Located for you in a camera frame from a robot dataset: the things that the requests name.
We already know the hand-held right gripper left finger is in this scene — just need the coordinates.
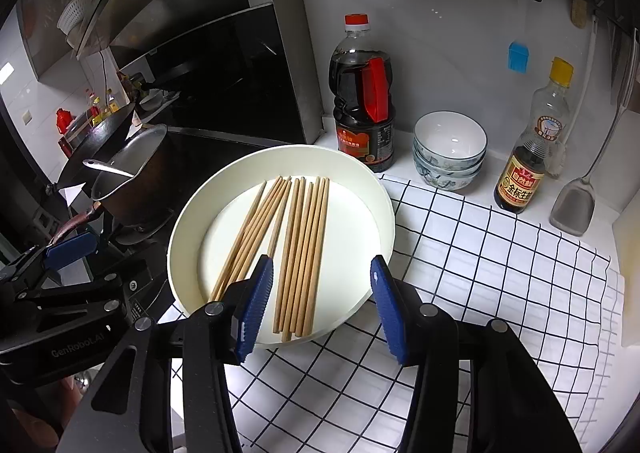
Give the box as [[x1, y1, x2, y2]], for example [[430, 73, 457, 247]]
[[55, 254, 275, 453]]

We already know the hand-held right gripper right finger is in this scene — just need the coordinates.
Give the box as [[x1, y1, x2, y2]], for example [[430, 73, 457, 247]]
[[370, 254, 583, 453]]

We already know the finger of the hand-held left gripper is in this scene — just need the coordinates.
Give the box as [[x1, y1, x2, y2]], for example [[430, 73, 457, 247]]
[[0, 232, 101, 301], [97, 257, 176, 320]]

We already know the pile of wooden chopsticks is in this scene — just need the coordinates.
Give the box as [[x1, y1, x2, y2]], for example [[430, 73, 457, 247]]
[[207, 176, 331, 344]]

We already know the large white bowl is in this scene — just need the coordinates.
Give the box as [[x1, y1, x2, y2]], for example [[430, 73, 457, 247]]
[[166, 146, 396, 346]]

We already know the person's left hand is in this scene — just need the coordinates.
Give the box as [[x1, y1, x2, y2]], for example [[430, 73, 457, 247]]
[[10, 373, 83, 439]]

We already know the metal ladle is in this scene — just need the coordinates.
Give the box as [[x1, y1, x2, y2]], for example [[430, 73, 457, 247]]
[[82, 159, 136, 179]]

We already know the dark saucepan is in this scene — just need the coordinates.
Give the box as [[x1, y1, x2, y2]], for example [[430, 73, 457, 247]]
[[50, 123, 176, 244]]

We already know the black wok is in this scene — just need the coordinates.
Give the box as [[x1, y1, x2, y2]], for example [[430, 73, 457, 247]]
[[57, 100, 138, 184]]

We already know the white black-grid cloth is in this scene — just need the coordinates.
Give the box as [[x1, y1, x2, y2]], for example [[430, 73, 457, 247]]
[[170, 173, 628, 453]]

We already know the white floral ceramic bowl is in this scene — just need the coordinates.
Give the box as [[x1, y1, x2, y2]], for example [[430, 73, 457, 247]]
[[413, 148, 487, 176], [413, 112, 488, 164], [416, 163, 485, 191]]

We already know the cluster of condiment bottles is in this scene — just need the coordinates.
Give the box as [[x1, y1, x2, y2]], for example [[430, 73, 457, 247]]
[[85, 88, 121, 116]]

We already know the soy sauce bottle yellow cap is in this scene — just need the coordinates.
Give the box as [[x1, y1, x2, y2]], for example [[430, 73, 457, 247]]
[[494, 57, 575, 215]]

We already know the metal spatula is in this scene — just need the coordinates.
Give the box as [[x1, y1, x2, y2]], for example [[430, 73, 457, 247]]
[[549, 98, 633, 237]]

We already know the black range hood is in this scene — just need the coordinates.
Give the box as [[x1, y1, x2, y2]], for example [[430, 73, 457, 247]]
[[0, 0, 326, 149]]

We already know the white cutting board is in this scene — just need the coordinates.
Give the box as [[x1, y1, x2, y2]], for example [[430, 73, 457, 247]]
[[611, 206, 640, 349]]

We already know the blue silicone brush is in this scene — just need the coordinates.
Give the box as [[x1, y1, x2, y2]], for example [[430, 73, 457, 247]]
[[507, 0, 531, 73]]

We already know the white bottle brush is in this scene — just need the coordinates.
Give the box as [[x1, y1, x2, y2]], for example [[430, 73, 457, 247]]
[[547, 16, 601, 180]]

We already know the dark sauce bottle red handle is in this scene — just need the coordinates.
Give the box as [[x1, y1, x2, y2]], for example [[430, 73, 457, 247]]
[[327, 13, 397, 174]]

